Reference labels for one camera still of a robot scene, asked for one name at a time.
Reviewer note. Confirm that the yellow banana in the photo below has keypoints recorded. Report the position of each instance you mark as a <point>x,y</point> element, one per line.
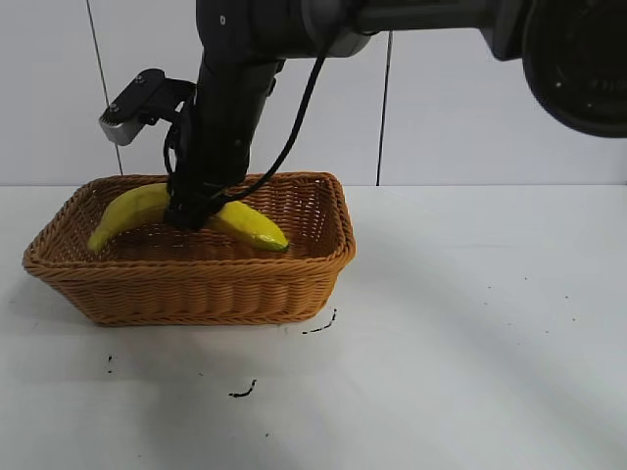
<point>132,208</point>

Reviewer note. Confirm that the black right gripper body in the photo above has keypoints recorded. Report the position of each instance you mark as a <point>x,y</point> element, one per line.
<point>223,122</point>

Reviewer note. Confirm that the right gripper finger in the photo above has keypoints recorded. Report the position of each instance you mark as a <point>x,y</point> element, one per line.
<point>177,211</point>
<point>205,209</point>

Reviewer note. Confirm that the brown woven wicker basket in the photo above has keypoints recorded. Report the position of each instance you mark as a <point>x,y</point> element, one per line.
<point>196,289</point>

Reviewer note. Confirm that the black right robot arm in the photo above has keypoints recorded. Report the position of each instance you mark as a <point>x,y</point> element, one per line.
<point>441,12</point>

